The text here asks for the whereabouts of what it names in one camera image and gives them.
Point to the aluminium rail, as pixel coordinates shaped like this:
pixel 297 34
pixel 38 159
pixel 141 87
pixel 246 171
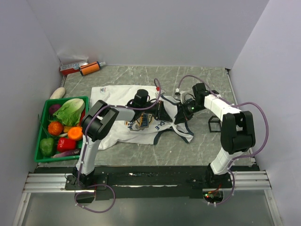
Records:
pixel 45 183

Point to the purple eggplant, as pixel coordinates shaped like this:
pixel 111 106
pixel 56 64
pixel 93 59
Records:
pixel 67 153

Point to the orange carrot slice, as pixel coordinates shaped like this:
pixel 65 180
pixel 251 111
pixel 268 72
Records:
pixel 75 133

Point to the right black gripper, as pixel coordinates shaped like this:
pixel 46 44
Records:
pixel 182 116

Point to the red white box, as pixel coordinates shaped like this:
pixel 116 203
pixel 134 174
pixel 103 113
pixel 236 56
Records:
pixel 72 67

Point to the red bell pepper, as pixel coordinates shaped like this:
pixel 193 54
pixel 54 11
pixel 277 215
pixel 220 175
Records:
pixel 66 144

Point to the white printed tank top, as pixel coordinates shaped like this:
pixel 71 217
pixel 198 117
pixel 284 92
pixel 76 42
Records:
pixel 144 131

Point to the white radish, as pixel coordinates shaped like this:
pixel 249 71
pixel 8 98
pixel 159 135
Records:
pixel 58 93

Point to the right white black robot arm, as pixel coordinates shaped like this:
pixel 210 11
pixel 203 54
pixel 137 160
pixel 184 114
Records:
pixel 237 128

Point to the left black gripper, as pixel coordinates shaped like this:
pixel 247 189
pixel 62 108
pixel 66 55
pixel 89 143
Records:
pixel 161 113

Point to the green lettuce head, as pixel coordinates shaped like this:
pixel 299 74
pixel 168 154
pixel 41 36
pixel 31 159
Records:
pixel 70 112

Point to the black wire frame stand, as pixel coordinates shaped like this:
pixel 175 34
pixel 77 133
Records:
pixel 214 124

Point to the orange tangerine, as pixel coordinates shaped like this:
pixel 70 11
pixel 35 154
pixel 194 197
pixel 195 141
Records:
pixel 55 128

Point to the green bell pepper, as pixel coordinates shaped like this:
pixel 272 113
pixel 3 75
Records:
pixel 47 147

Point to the green plastic crate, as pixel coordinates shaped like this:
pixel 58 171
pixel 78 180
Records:
pixel 45 119

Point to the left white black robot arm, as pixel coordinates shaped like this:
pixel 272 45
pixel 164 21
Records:
pixel 98 122

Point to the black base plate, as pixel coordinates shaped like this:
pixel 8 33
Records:
pixel 157 182

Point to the purple onion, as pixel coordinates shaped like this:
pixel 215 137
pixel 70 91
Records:
pixel 53 108

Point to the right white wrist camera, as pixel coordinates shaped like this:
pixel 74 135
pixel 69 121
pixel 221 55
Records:
pixel 179 94

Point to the red chili pepper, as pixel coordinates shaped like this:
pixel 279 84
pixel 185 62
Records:
pixel 82 115

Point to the orange black cylinder tool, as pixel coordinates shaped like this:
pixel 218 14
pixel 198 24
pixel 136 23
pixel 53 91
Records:
pixel 91 68

